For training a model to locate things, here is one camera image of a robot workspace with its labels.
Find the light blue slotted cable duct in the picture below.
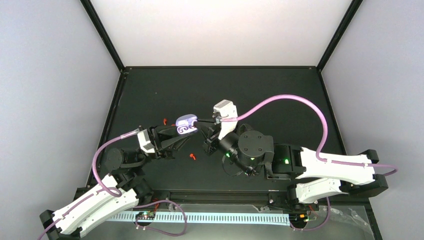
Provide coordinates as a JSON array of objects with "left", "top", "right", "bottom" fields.
[{"left": 108, "top": 211, "right": 290, "bottom": 226}]

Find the lavender earbud charging case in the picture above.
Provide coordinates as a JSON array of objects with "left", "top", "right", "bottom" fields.
[{"left": 175, "top": 114, "right": 198, "bottom": 136}]

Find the black front frame rail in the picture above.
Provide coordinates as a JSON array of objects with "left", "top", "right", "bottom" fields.
[{"left": 71, "top": 188, "right": 370, "bottom": 208}]

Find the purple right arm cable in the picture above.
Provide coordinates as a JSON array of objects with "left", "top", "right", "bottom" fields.
[{"left": 220, "top": 94, "right": 398, "bottom": 232}]

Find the black enclosure frame post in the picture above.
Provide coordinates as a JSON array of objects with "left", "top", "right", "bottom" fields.
[{"left": 80, "top": 0, "right": 125, "bottom": 72}]

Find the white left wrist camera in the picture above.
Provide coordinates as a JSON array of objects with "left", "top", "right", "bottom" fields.
[{"left": 137, "top": 129, "right": 156, "bottom": 154}]

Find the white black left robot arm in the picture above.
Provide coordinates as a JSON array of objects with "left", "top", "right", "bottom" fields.
[{"left": 38, "top": 125, "right": 192, "bottom": 240}]

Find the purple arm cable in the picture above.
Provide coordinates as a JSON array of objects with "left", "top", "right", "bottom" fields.
[
  {"left": 220, "top": 94, "right": 398, "bottom": 232},
  {"left": 36, "top": 129, "right": 188, "bottom": 240}
]

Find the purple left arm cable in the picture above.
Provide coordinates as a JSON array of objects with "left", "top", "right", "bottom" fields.
[{"left": 36, "top": 129, "right": 188, "bottom": 240}]

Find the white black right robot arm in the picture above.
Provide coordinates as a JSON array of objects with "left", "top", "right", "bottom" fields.
[{"left": 192, "top": 120, "right": 389, "bottom": 210}]

